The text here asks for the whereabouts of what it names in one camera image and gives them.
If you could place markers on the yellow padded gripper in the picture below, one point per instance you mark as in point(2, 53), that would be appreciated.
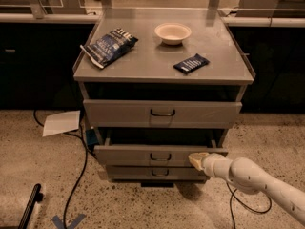
point(210, 162)

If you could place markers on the grey drawer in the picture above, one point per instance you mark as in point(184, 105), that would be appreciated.
point(154, 173)
point(152, 154)
point(161, 114)

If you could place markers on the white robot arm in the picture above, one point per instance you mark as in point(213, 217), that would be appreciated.
point(250, 178)

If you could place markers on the grey bottom drawer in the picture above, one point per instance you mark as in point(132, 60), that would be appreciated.
point(154, 173)

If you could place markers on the grey drawer cabinet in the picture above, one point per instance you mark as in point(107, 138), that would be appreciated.
point(147, 72)

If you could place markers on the grey top drawer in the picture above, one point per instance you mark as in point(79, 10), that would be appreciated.
point(161, 114)

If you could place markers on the dark blue snack bar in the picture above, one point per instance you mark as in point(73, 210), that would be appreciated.
point(191, 64)

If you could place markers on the blue power box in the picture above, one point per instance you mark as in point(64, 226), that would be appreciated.
point(91, 138)

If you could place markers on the white paper bowl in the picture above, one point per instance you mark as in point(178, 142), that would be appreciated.
point(172, 33)

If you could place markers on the white paper sheet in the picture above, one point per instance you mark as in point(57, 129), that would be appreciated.
point(61, 123)

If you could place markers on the blue chip bag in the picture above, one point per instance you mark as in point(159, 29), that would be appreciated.
point(109, 47)

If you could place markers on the black bar on floor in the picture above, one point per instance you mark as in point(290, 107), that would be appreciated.
point(35, 197)

